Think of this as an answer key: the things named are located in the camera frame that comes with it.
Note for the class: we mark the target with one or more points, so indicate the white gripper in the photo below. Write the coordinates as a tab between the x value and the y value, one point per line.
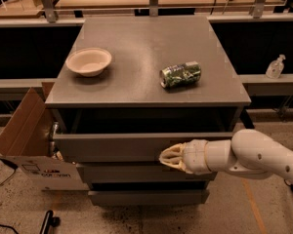
196	156

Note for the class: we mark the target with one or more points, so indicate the grey top drawer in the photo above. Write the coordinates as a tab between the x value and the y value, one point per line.
136	135

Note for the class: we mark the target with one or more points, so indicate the grey drawer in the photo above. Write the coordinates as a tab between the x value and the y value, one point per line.
136	135
134	172
148	197

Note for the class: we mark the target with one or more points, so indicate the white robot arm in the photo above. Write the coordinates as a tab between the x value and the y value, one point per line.
249	154

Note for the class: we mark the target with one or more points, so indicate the grey drawer cabinet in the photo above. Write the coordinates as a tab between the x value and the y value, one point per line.
141	47

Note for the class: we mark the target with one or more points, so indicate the grey middle drawer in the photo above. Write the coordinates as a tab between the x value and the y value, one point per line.
134	172

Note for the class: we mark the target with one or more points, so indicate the grey bottom drawer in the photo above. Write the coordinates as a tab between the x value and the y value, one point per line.
148	197

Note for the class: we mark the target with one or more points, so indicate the crushed green soda can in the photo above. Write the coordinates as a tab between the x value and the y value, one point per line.
180	74

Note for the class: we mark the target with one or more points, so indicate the metal can in box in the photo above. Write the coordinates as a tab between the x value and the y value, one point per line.
52	146

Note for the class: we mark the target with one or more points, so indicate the clear hand sanitizer bottle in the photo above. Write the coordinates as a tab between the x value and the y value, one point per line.
275	68

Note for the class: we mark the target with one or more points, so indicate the white paper bowl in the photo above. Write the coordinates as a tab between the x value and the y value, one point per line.
89	62

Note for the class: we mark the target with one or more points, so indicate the black device bottom left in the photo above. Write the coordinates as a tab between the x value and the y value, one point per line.
50	223

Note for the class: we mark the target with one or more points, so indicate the brown cardboard box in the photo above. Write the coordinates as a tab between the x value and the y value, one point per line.
25	142

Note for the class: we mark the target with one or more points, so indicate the metal railing post right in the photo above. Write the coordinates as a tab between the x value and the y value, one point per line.
257	9

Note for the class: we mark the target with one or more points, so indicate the metal railing post left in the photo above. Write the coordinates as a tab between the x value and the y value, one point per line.
49	11

